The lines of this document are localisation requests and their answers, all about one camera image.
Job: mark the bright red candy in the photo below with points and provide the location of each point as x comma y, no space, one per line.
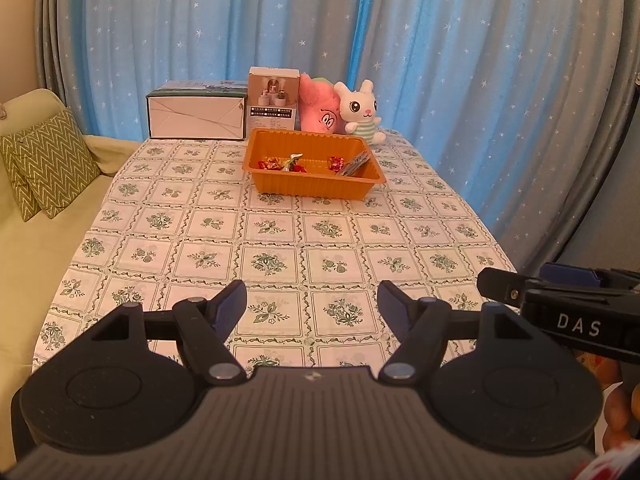
267,164

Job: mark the red square snack packet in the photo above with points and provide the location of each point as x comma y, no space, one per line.
300,168

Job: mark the green zigzag cushion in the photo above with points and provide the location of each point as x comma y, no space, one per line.
55,160
17,195

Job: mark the pink plush toy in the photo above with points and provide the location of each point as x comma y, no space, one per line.
317,110

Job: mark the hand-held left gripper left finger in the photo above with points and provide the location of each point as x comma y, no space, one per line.
231,305

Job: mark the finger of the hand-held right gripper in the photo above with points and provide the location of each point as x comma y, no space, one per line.
585,277
502,287

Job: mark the silver and green snack packet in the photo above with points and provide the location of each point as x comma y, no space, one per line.
292,159

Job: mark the white and green cardboard box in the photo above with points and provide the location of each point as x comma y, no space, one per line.
195,115

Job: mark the red and white clothing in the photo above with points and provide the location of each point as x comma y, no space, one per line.
610,467

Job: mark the blue star curtain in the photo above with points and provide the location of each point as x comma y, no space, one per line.
475,85

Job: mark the small beige product box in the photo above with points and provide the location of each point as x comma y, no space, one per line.
272,90

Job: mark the white rabbit plush toy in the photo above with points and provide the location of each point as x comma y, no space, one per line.
357,107

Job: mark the person's right hand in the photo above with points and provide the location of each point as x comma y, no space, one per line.
620,410

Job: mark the floral checked tablecloth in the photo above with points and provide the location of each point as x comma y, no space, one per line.
200,220

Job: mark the shiny red twisted candy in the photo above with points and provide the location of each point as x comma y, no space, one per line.
336,163

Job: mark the pale yellow sofa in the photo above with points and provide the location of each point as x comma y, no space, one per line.
40,270

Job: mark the clear packet of dark snacks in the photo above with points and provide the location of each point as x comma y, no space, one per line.
357,165

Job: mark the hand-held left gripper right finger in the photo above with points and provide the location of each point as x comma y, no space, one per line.
392,305

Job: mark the orange plastic tray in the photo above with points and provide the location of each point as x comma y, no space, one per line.
310,185

